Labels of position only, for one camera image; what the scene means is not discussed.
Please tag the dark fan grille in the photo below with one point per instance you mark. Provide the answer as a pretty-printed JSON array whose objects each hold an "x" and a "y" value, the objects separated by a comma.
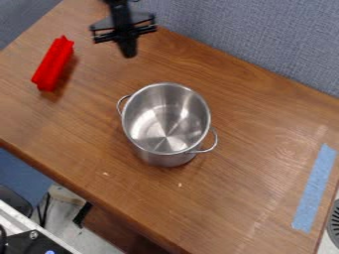
[{"x": 333, "y": 224}]

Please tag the black device bottom left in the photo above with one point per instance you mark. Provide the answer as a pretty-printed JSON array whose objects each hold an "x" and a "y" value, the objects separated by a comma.
[{"x": 30, "y": 242}]

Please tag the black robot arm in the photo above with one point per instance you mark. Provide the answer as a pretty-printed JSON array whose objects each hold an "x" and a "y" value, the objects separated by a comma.
[{"x": 118, "y": 2}]

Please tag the red rectangular block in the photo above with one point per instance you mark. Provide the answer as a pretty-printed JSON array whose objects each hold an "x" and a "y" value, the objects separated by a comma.
[{"x": 53, "y": 64}]

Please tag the blue tape strip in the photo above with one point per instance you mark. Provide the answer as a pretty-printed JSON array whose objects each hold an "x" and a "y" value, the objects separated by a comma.
[{"x": 314, "y": 190}]

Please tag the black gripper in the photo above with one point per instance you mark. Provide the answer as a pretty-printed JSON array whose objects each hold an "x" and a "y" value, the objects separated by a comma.
[{"x": 122, "y": 27}]

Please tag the black round chair base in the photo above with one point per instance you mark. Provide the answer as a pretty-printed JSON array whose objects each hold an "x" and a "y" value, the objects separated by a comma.
[{"x": 17, "y": 201}]

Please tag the stainless steel pot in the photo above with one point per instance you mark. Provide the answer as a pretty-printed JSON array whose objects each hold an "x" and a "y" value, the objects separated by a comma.
[{"x": 166, "y": 121}]

